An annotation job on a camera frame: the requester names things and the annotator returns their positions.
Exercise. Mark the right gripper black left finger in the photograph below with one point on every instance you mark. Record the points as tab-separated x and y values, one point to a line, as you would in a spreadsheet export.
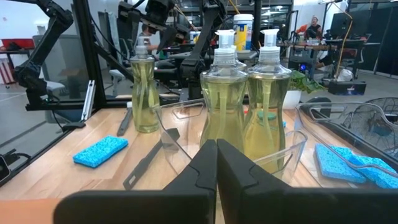
140	208

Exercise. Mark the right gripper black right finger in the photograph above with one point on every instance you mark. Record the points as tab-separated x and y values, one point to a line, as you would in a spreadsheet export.
295	207

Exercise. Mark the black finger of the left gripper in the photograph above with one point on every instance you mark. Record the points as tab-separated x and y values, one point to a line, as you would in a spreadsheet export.
168	35
183	32

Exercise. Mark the black thin dish brush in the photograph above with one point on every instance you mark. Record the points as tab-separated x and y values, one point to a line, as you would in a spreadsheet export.
146	161

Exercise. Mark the blue sponge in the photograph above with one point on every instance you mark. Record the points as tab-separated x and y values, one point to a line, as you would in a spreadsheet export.
379	174
99	152
284	124
335	165

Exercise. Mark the clear yellow soap pump bottle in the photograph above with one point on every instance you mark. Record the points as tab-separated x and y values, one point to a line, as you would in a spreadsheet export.
144	93
267	102
222	102

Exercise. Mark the neighbour cell black robot arm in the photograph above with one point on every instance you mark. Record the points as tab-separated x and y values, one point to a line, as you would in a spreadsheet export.
34	71

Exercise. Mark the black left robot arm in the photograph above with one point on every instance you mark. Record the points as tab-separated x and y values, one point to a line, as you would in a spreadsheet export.
194	71

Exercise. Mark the person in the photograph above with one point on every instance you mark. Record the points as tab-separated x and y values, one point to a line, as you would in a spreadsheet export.
146	34
314	29

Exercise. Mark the yellow wipes canister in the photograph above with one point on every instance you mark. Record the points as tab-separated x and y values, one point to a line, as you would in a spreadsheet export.
243	34

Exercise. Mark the clear plastic bin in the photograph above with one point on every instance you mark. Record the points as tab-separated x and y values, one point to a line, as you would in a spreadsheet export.
174	140
326	130

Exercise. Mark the grey dish brush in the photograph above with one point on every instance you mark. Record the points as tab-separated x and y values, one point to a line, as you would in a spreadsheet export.
124	123

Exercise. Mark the silver aluminium bar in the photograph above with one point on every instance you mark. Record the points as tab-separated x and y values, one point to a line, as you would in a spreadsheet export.
88	99

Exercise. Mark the green plant in white pot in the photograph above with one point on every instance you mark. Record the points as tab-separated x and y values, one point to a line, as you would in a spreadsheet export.
303	82

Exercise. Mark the black floor box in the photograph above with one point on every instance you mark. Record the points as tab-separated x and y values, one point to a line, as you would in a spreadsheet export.
346	88

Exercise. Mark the red crate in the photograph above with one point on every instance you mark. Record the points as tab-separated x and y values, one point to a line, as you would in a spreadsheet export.
18	43

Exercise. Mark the black computer monitor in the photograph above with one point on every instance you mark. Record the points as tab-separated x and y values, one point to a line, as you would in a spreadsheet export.
357	25

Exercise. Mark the small black exterior camera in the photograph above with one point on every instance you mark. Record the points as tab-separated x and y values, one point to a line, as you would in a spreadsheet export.
3	169

